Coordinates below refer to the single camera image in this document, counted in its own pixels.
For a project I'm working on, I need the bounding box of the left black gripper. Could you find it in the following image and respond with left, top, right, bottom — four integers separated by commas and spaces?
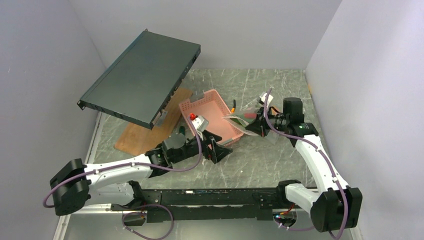
171, 129, 233, 164

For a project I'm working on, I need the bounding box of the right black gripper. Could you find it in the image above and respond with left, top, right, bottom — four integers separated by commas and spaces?
245, 105, 289, 137

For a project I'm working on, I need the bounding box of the clear zip top bag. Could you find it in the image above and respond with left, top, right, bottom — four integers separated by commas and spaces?
222, 100, 281, 144

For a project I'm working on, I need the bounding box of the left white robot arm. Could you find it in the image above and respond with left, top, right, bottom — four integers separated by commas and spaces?
42, 130, 233, 216

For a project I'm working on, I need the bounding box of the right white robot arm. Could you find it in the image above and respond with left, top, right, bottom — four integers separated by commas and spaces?
245, 93, 363, 238

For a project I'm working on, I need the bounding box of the pink perforated plastic basket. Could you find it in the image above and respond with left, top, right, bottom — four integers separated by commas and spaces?
179, 89, 243, 146

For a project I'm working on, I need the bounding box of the black orange small tool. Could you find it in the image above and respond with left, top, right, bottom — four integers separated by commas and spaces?
230, 99, 237, 113

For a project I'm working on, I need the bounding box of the brown wooden board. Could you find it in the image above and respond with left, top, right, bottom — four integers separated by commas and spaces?
114, 87, 193, 156

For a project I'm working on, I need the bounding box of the dark green rack server chassis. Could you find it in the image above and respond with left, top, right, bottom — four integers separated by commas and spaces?
77, 30, 201, 130

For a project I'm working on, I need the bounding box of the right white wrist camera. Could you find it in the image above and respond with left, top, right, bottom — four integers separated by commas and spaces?
258, 92, 274, 106

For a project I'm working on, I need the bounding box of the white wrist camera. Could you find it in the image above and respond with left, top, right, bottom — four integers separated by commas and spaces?
258, 92, 274, 106
189, 113, 209, 135

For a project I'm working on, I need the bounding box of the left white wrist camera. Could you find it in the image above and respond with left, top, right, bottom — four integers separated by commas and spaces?
189, 113, 209, 135

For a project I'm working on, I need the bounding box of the green handled screwdriver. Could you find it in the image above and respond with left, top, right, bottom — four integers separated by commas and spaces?
178, 126, 186, 135

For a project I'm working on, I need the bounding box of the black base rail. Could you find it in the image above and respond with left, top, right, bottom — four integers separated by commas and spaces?
110, 187, 299, 223

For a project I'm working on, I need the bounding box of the aluminium frame rail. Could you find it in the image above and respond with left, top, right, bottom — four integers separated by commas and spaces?
53, 204, 112, 240

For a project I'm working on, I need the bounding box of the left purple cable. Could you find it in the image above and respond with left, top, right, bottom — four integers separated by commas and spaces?
43, 115, 204, 240

